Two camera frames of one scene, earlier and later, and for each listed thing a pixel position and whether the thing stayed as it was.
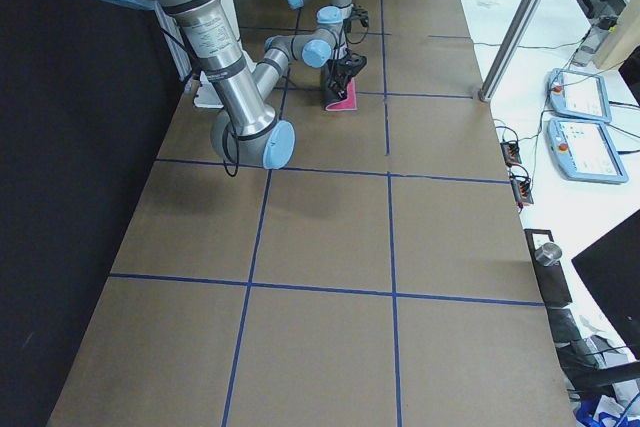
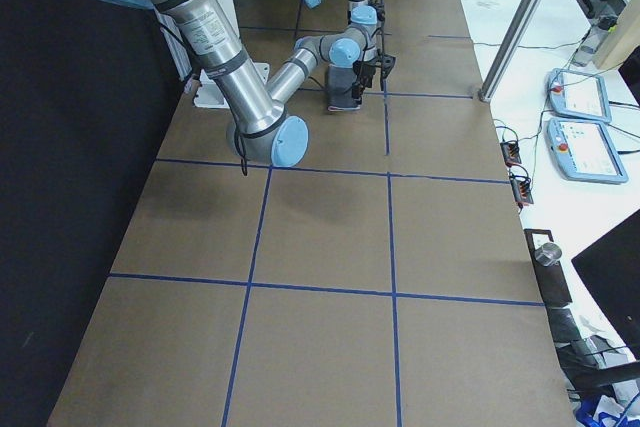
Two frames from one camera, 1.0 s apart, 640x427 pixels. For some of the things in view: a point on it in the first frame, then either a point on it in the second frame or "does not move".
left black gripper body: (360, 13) → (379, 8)
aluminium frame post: (523, 24) does not move
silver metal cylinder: (548, 253) does not move
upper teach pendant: (580, 95) does not move
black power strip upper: (511, 153) does not move
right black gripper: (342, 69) → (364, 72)
